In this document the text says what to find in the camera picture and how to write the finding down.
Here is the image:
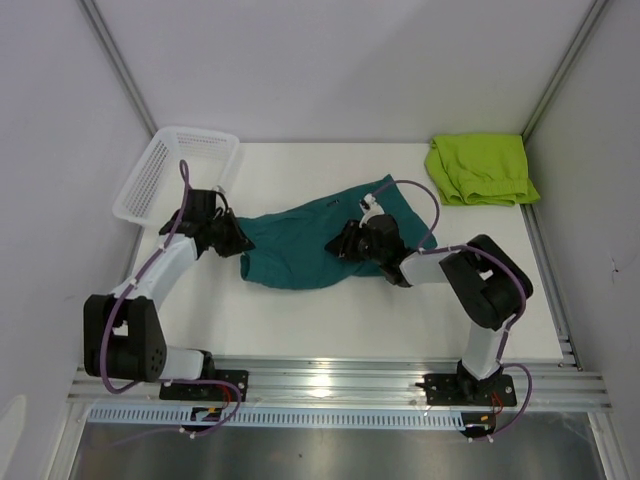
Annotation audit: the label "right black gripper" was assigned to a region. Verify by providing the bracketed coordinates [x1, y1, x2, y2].
[324, 219, 385, 265]

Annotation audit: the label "teal green shorts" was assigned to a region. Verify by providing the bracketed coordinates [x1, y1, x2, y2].
[238, 175, 437, 290]

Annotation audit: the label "lime green shorts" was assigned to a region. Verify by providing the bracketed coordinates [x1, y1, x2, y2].
[425, 133, 540, 206]

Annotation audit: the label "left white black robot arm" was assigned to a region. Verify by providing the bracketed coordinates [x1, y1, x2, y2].
[83, 187, 254, 400]

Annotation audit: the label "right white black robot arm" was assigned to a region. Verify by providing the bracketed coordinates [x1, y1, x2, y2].
[325, 214, 533, 407]

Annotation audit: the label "white plastic basket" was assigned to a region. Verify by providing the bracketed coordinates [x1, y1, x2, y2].
[112, 126, 241, 228]

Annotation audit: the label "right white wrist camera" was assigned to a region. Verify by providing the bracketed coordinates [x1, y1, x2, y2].
[359, 193, 384, 227]

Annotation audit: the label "aluminium mounting rail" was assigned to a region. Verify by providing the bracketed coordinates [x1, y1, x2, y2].
[67, 357, 614, 409]

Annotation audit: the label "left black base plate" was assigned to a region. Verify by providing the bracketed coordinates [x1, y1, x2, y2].
[159, 370, 249, 403]

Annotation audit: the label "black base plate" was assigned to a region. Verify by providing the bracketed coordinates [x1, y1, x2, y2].
[159, 370, 249, 403]
[415, 370, 517, 407]

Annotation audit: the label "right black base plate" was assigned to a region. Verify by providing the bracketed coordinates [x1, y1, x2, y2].
[415, 370, 517, 407]

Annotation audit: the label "white slotted cable duct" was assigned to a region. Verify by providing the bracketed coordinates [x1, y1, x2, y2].
[87, 405, 489, 431]

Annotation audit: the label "left aluminium frame post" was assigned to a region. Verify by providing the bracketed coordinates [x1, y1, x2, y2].
[76, 0, 158, 137]

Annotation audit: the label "aluminium frame post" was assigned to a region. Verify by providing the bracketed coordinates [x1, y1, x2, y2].
[76, 0, 158, 137]
[521, 0, 613, 145]

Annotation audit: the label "right aluminium frame post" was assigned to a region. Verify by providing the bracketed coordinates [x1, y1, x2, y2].
[521, 0, 613, 145]

